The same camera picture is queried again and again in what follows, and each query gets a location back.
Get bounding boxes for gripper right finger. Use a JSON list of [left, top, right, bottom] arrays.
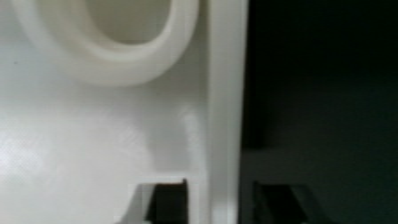
[[252, 182, 323, 224]]

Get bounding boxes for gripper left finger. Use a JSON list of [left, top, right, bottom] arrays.
[[117, 178, 190, 224]]

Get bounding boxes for white square table top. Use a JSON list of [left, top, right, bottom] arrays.
[[0, 0, 248, 224]]

